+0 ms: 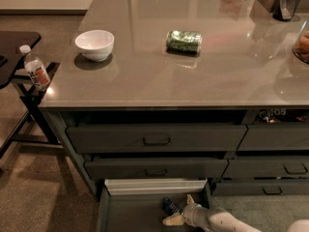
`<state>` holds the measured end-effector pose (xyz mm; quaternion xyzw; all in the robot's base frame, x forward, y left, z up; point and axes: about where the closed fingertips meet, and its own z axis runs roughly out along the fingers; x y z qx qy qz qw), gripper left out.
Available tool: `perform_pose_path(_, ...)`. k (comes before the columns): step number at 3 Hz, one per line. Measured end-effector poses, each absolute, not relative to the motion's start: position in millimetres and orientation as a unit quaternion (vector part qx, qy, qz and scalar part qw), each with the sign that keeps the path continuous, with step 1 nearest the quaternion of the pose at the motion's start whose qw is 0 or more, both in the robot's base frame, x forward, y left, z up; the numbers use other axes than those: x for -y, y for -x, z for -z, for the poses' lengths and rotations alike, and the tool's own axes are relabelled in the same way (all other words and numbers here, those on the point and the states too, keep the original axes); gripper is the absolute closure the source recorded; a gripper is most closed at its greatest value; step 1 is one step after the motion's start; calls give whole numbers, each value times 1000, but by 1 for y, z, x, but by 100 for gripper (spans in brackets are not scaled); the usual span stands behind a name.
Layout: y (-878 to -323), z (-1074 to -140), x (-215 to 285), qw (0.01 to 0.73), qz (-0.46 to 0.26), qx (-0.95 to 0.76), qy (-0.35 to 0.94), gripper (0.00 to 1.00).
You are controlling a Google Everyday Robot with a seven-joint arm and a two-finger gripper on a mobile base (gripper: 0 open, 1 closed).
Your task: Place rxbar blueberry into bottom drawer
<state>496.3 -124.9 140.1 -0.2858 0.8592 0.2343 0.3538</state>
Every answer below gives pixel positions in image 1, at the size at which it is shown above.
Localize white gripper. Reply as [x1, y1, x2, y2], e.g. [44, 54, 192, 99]
[162, 194, 207, 228]

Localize blue rxbar blueberry bar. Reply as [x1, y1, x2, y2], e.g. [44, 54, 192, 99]
[162, 197, 183, 216]

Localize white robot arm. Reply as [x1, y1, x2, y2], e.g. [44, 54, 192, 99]
[162, 194, 309, 232]

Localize middle left grey drawer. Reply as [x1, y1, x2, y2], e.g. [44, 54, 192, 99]
[84, 158, 228, 180]

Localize grey drawer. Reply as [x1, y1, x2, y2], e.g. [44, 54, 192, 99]
[212, 180, 309, 196]
[67, 124, 247, 153]
[223, 157, 309, 178]
[84, 158, 228, 180]
[239, 124, 309, 151]

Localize open bottom left drawer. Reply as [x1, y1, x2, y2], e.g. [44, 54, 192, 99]
[96, 178, 210, 232]

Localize middle right grey drawer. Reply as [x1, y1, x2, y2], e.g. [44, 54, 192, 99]
[223, 157, 309, 178]

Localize top left grey drawer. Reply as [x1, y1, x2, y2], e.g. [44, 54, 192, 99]
[67, 124, 247, 153]

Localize bottom right grey drawer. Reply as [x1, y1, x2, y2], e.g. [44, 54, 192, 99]
[212, 180, 309, 196]

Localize top right grey drawer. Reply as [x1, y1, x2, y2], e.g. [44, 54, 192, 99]
[239, 124, 309, 151]

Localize snack bags in drawer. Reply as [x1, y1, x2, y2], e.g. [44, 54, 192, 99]
[258, 108, 309, 123]

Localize green soda can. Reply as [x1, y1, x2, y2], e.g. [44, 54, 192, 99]
[166, 30, 203, 54]

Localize white ceramic bowl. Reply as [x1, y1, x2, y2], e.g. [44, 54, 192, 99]
[74, 30, 115, 62]

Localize glass bowl with snacks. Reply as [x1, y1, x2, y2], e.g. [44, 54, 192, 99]
[293, 20, 309, 64]

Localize clear water bottle orange label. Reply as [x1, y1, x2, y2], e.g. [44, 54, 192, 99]
[19, 44, 50, 92]

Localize black side table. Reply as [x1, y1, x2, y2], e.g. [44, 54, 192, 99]
[0, 31, 60, 157]

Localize dark metal jug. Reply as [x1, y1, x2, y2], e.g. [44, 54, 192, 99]
[272, 0, 301, 21]

